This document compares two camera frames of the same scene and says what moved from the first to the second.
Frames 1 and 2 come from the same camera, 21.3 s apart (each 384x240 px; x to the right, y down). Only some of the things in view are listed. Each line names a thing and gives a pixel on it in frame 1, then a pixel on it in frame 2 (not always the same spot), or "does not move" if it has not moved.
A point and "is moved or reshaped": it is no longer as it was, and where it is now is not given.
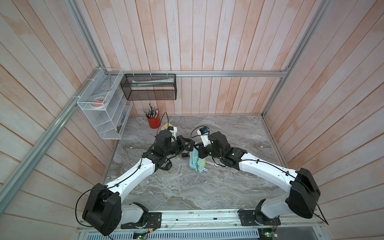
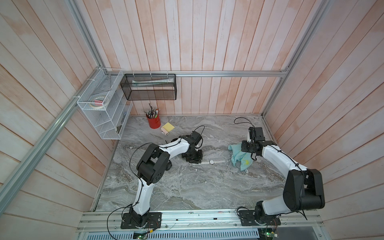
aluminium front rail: (219, 221) does not move
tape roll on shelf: (97, 102) does not move
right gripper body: (209, 151) → (247, 146)
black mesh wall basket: (149, 86) does not move
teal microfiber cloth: (195, 161) is moved or reshaped
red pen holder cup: (154, 123) does not move
